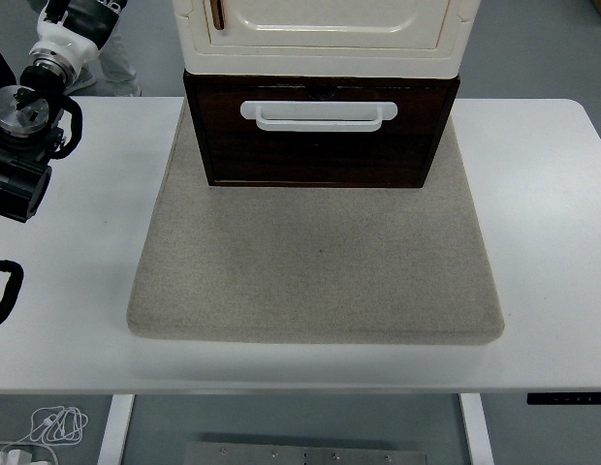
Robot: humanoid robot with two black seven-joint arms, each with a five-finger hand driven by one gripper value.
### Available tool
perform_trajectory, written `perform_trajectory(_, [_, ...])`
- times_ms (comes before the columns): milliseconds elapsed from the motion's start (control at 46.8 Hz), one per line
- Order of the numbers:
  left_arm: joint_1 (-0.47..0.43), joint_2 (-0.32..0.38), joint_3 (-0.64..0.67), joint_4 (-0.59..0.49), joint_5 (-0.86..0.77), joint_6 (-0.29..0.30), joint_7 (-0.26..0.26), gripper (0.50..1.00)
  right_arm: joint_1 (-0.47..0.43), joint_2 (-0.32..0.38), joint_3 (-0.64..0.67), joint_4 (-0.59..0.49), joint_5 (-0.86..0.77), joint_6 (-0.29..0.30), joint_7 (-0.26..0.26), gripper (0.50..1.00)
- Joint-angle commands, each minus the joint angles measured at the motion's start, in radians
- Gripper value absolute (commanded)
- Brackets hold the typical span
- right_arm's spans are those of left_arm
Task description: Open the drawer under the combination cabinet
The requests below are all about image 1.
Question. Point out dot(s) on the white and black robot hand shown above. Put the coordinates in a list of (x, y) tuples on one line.
[(63, 39)]

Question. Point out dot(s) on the dark wooden drawer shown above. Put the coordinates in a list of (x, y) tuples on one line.
[(320, 155)]

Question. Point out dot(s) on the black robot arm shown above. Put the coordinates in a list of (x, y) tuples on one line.
[(14, 189)]

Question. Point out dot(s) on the dark wooden drawer case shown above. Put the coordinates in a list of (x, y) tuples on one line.
[(232, 79)]

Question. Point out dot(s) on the beige fabric mat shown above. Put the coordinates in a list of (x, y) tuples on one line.
[(310, 266)]

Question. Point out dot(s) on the white table leg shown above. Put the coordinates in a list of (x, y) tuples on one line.
[(114, 431), (477, 431)]

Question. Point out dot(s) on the white charger adapter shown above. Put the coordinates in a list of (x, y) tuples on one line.
[(17, 456)]

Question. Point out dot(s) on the grey metal plate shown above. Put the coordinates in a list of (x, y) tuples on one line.
[(305, 455)]

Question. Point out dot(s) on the black table control panel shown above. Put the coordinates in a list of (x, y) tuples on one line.
[(567, 399)]

